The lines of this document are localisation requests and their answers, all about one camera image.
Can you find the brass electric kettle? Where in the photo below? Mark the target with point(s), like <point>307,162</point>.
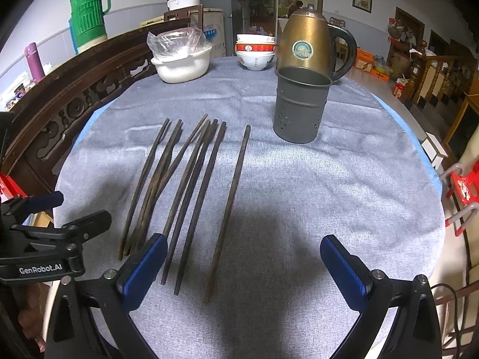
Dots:
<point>308,41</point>

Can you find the white pot with plastic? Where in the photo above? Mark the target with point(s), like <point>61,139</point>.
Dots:
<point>180,55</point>

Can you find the carved dark wooden chair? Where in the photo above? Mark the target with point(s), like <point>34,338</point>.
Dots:
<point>42,127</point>

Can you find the dark grey utensil holder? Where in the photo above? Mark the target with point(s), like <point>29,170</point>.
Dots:
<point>300,103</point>

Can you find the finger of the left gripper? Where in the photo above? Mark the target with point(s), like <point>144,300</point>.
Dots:
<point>78,231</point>
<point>42,203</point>

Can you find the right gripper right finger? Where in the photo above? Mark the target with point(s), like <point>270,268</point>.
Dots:
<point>415,332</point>

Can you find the white rice cooker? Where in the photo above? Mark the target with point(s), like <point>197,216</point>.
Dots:
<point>181,4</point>

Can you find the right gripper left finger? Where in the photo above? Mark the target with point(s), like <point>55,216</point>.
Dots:
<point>91,318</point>

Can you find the dark chopstick group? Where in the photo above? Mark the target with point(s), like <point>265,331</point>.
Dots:
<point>155,190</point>

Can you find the purple bottle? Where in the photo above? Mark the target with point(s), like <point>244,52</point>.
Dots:
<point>34,62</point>

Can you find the green thermos flask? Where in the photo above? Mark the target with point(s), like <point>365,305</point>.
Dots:
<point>88,22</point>

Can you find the person in magenta sweater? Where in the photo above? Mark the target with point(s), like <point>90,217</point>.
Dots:
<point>294,7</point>

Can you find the red white stacked bowls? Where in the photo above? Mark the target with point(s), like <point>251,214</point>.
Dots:
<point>255,52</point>

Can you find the dark chopstick crossing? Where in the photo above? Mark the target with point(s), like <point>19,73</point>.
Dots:
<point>172,168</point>

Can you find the grey table cloth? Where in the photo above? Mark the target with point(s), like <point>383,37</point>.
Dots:
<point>364,179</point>

